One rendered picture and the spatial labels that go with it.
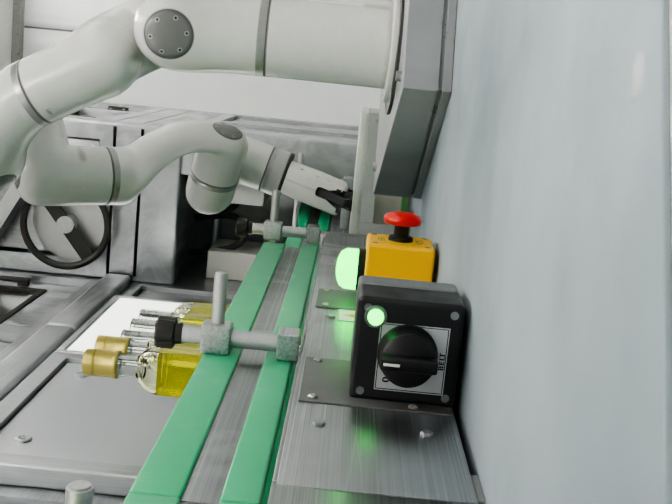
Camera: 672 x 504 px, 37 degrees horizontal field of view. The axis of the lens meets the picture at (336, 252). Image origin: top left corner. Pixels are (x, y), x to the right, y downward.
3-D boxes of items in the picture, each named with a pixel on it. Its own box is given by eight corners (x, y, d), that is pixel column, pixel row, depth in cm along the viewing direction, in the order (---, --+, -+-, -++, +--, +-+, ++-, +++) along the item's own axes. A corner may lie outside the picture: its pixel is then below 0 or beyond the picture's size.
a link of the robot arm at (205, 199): (189, 158, 148) (175, 209, 154) (257, 183, 149) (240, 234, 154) (216, 115, 161) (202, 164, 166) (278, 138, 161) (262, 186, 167)
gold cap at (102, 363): (114, 373, 125) (79, 370, 125) (118, 382, 128) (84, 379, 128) (119, 346, 127) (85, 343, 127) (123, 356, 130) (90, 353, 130)
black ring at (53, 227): (113, 270, 237) (23, 261, 237) (118, 181, 233) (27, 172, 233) (108, 274, 232) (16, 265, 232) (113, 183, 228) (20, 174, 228)
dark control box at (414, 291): (450, 377, 83) (349, 367, 83) (461, 283, 82) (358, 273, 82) (460, 410, 75) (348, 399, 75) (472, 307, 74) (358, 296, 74)
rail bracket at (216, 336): (303, 353, 92) (159, 339, 92) (310, 276, 91) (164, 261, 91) (301, 366, 88) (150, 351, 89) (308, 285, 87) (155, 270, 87)
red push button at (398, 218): (380, 239, 107) (384, 208, 107) (417, 243, 107) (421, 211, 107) (381, 246, 104) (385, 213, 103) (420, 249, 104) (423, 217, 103)
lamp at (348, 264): (361, 286, 109) (334, 283, 109) (366, 245, 108) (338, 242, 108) (362, 295, 104) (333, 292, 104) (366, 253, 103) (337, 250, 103)
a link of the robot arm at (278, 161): (262, 187, 166) (278, 193, 166) (257, 193, 157) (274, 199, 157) (277, 144, 165) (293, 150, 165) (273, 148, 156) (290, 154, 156)
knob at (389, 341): (433, 385, 75) (437, 400, 72) (373, 379, 75) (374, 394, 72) (440, 327, 74) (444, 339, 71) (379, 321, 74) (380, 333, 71)
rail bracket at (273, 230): (313, 302, 153) (232, 294, 153) (323, 193, 150) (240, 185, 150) (312, 307, 150) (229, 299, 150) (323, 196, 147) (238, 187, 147)
